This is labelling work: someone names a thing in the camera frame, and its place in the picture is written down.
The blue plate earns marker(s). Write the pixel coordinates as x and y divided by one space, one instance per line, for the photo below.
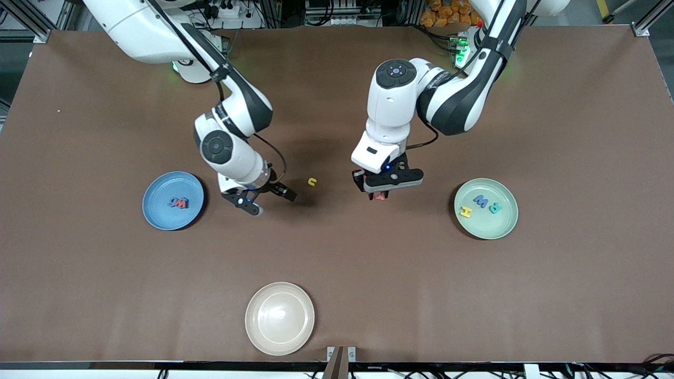
158 210

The white right camera mount block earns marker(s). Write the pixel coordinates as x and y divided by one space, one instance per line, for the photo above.
231 184

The red capital letter Q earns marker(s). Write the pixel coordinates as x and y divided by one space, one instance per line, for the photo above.
379 196

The aluminium frame profile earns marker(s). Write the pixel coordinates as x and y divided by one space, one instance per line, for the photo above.
39 36
641 29

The blue capital letter W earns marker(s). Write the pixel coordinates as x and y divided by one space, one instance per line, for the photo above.
480 200

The beige plate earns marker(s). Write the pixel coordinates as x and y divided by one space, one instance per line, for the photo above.
279 318

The small grey bracket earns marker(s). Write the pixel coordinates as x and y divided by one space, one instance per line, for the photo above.
352 353
331 353

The grey electronics box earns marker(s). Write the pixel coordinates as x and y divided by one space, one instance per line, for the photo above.
342 18

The white left camera mount block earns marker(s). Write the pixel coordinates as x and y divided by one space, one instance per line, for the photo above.
368 160

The orange packet bag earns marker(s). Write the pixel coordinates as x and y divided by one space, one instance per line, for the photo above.
447 13

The teal capital letter R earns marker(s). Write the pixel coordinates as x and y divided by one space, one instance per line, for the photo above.
495 208

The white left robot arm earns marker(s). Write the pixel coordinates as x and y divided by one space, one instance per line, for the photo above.
389 105

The green plate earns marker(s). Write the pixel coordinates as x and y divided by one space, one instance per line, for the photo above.
489 226

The brown stand post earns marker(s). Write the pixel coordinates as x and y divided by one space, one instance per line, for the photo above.
335 368

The yellow capital letter H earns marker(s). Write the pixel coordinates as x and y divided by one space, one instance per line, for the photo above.
466 211

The white power strip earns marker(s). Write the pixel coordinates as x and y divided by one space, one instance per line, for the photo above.
229 11

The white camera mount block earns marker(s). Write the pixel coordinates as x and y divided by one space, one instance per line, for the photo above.
231 184
368 160

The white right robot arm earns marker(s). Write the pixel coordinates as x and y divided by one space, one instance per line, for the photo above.
137 26

